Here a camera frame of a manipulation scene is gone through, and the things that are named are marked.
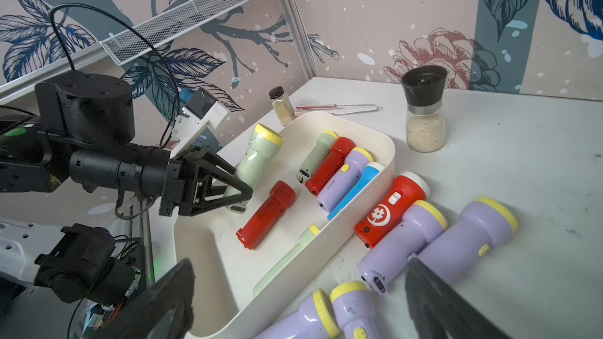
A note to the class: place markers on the blue flashlight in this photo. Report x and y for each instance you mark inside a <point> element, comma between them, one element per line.
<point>371,171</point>

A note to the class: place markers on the black cap spice grinder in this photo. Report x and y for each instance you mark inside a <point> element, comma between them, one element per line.
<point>425,123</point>

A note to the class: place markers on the green flashlight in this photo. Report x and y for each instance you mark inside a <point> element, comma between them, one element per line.
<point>306,237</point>
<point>316,157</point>
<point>264,145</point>

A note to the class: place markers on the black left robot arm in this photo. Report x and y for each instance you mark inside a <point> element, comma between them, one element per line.
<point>84,132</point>

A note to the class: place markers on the purple flashlight lying across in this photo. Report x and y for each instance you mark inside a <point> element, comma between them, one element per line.
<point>314,318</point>

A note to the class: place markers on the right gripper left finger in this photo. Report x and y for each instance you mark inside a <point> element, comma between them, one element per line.
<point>165,310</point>

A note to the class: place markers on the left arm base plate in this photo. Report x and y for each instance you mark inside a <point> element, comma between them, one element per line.
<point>97,271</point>

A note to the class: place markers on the white wire mesh shelf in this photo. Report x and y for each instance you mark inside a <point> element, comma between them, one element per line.
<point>167,26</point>

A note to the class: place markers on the small black cap jar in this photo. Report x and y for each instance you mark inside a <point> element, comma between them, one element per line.
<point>282,105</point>

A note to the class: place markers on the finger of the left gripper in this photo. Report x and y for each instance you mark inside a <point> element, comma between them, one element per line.
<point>211,183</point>

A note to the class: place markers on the purple flashlight beside red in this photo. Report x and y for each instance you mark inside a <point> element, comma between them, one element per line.
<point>421,224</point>

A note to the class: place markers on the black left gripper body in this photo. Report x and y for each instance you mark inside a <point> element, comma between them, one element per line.
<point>181,186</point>

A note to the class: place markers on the red flashlight with white logo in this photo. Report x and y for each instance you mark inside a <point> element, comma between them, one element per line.
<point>407,188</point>

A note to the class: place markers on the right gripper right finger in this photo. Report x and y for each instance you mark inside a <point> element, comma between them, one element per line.
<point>437,311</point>

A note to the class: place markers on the tall purple flashlight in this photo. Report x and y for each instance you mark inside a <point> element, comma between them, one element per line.
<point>482,225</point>

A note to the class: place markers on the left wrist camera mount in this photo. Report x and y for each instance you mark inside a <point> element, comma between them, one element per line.
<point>201,111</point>

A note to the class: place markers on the white rectangular storage tray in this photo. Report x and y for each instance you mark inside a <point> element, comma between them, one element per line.
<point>226,272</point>

